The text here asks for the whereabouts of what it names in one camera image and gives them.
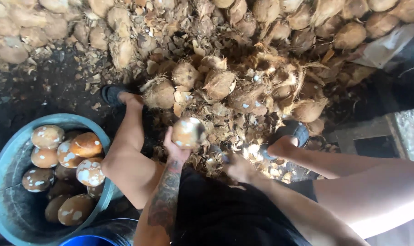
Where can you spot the person's left leg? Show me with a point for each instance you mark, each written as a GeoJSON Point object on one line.
{"type": "Point", "coordinates": [126, 160]}

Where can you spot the person's left hand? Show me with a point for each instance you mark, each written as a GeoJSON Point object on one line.
{"type": "Point", "coordinates": [175, 150]}

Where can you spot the blue sandal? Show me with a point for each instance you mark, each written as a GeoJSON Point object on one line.
{"type": "Point", "coordinates": [111, 93]}
{"type": "Point", "coordinates": [294, 129]}

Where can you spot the person's right hand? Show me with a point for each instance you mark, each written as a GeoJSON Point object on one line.
{"type": "Point", "coordinates": [240, 169]}

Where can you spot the heap of unpeeled coconuts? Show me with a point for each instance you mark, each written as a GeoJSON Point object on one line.
{"type": "Point", "coordinates": [295, 20]}

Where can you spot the pile of peeled coconuts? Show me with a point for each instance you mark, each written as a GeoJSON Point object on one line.
{"type": "Point", "coordinates": [67, 164]}

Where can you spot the dark wooden bench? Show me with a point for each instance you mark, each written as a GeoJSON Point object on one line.
{"type": "Point", "coordinates": [364, 131]}

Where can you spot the blue left sandal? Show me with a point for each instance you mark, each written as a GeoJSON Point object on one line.
{"type": "Point", "coordinates": [111, 93]}

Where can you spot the person's right fingers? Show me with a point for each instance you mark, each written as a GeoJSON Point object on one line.
{"type": "Point", "coordinates": [228, 164]}

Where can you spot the large teal plastic tub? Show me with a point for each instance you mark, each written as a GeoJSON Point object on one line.
{"type": "Point", "coordinates": [9, 205]}

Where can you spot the person's leg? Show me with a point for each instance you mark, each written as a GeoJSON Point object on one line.
{"type": "Point", "coordinates": [357, 181]}
{"type": "Point", "coordinates": [126, 160]}

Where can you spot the fibrous brown coconut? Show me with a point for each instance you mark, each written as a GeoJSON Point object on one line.
{"type": "Point", "coordinates": [160, 95]}
{"type": "Point", "coordinates": [307, 109]}
{"type": "Point", "coordinates": [219, 84]}
{"type": "Point", "coordinates": [184, 74]}
{"type": "Point", "coordinates": [244, 99]}

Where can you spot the white plastic sack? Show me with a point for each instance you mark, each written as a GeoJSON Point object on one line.
{"type": "Point", "coordinates": [388, 46]}

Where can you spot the brown white-patched coconut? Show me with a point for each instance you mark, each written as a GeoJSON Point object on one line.
{"type": "Point", "coordinates": [187, 132]}

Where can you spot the blue plastic bucket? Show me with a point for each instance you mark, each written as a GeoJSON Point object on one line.
{"type": "Point", "coordinates": [87, 241]}

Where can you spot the person's right leg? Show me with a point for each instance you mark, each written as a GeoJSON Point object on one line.
{"type": "Point", "coordinates": [357, 181]}

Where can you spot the person's black shorts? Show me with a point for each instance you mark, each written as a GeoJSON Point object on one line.
{"type": "Point", "coordinates": [227, 211]}

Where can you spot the blue right sandal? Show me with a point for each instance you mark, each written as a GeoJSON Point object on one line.
{"type": "Point", "coordinates": [294, 129]}

